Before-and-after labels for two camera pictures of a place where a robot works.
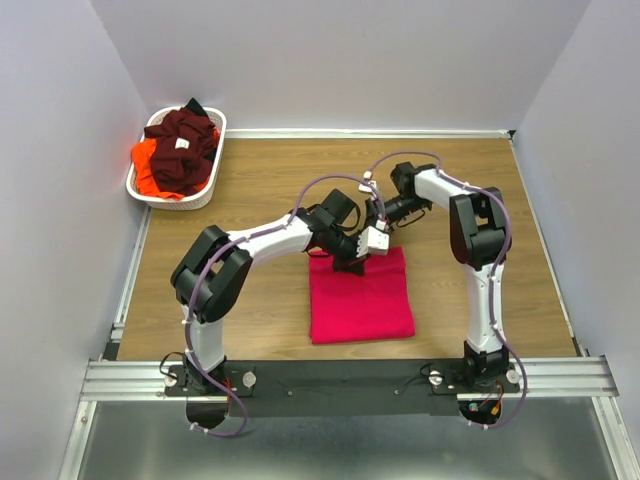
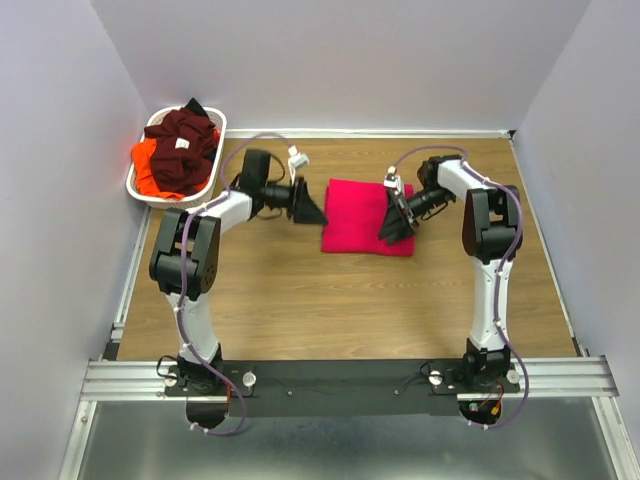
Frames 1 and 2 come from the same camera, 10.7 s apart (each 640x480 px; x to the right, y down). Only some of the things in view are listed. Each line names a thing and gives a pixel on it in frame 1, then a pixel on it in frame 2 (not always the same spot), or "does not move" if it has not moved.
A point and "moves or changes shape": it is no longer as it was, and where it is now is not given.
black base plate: (340, 388) does not move
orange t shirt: (146, 177) does not move
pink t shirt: (346, 306) moves or changes shape
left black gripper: (352, 265) to (302, 209)
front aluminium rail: (576, 377) does not move
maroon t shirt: (179, 163) does not move
